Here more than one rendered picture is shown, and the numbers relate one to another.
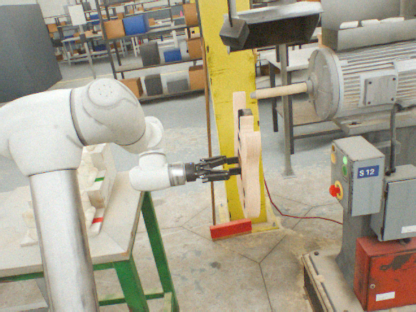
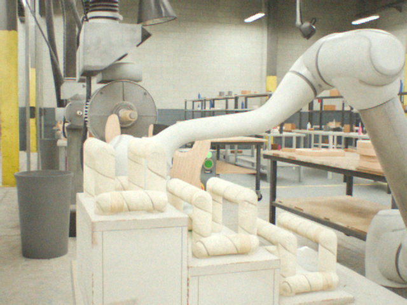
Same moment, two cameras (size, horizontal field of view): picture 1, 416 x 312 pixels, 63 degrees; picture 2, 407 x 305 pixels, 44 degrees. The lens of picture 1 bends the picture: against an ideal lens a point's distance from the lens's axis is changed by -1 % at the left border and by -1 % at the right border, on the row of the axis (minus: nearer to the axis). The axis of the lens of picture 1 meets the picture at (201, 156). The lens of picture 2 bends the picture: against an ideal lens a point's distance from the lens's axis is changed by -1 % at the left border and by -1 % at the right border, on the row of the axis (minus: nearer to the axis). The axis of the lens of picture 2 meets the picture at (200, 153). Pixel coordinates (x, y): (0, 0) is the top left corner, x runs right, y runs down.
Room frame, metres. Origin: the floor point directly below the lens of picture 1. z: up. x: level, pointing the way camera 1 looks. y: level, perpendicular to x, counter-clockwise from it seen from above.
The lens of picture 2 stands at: (1.49, 1.40, 1.26)
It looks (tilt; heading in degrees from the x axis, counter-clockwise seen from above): 5 degrees down; 253
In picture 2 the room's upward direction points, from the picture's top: 1 degrees clockwise
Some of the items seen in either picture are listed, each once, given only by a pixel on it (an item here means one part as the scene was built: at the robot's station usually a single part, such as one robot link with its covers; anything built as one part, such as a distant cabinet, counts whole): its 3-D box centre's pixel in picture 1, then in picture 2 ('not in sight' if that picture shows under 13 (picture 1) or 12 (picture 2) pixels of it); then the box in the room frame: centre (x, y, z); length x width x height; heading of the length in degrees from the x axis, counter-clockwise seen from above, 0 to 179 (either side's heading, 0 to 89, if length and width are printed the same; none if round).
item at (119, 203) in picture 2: not in sight; (131, 201); (1.35, 0.62, 1.12); 0.11 x 0.03 x 0.03; 2
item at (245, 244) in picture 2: not in sight; (227, 244); (1.19, 0.62, 1.04); 0.11 x 0.03 x 0.03; 2
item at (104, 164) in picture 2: not in sight; (104, 183); (1.39, 0.61, 1.15); 0.03 x 0.03 x 0.09
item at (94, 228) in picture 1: (65, 226); (281, 279); (1.04, 0.52, 0.94); 0.27 x 0.15 x 0.01; 92
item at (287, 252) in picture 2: not in sight; (287, 267); (1.08, 0.61, 0.99); 0.03 x 0.03 x 0.09
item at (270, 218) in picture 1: (246, 214); not in sight; (2.22, -0.27, 0.02); 0.40 x 0.40 x 0.02; 88
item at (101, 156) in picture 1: (78, 168); (125, 251); (1.35, 0.53, 1.02); 0.27 x 0.15 x 0.17; 92
